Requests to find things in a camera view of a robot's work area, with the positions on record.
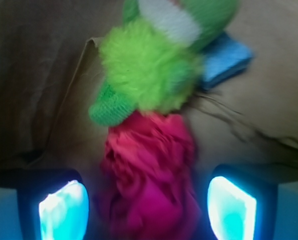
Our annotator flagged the green plush frog toy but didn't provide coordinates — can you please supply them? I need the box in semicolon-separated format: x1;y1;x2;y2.
89;0;239;127

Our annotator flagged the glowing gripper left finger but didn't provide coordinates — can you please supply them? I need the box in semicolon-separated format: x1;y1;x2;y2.
17;169;89;240

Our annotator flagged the blue sponge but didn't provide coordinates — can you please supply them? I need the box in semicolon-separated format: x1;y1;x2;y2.
199;32;254;91

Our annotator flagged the red paper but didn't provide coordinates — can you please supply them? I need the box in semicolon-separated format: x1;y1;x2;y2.
99;112;201;240

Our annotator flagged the brown paper bag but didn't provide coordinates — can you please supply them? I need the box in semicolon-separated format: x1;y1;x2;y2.
0;0;298;187

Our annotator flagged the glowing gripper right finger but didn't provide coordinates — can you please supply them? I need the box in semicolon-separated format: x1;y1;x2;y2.
207;164;278;240

